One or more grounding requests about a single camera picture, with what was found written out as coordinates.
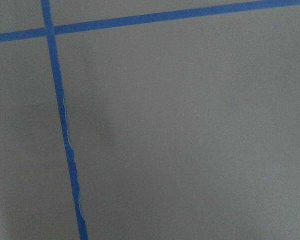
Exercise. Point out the brown paper table cover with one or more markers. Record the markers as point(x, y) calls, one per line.
point(149, 119)

